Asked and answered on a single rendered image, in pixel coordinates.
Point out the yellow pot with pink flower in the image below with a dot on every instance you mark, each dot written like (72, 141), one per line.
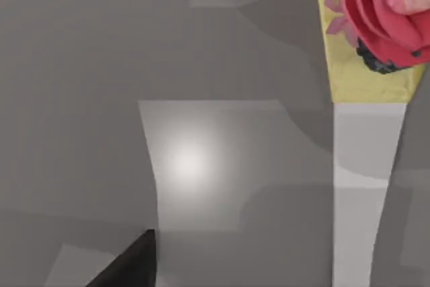
(373, 31)

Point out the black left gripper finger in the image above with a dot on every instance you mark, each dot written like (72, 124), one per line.
(136, 263)

